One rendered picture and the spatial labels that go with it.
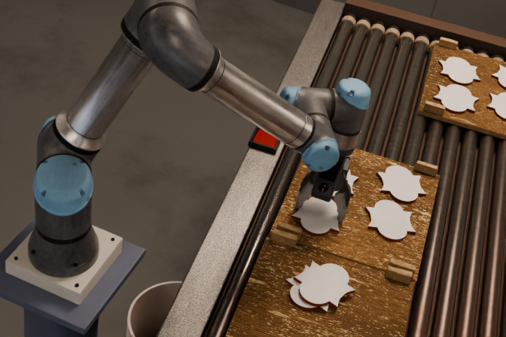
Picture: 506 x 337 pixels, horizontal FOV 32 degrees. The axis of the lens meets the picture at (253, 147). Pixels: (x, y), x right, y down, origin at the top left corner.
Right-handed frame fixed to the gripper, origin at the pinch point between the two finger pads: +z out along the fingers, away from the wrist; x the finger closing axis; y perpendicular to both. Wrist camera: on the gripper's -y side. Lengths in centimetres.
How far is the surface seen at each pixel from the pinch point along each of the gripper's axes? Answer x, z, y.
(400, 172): -15.8, -1.4, 25.3
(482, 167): -36, 0, 42
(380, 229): -14.8, -0.2, 1.9
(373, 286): -16.9, 1.8, -15.9
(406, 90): -11, -1, 68
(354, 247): -10.2, 1.3, -5.8
